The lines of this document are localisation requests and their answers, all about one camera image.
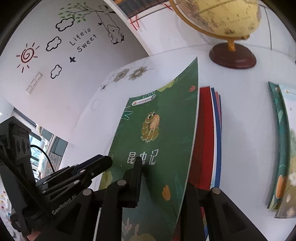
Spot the black cable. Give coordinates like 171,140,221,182
30,144,56,173

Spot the teal green book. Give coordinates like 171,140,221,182
267,82,288,210

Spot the yellow globe on wooden base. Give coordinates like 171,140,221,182
170,0,261,69

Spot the dark red thin book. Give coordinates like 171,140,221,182
189,87,214,190

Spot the blue fairy tale book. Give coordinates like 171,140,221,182
210,88,222,188

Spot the green leafy book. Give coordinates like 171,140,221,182
107,60,199,240

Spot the person's left hand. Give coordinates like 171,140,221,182
27,230,41,241

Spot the white bookshelf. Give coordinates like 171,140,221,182
105,1,226,55

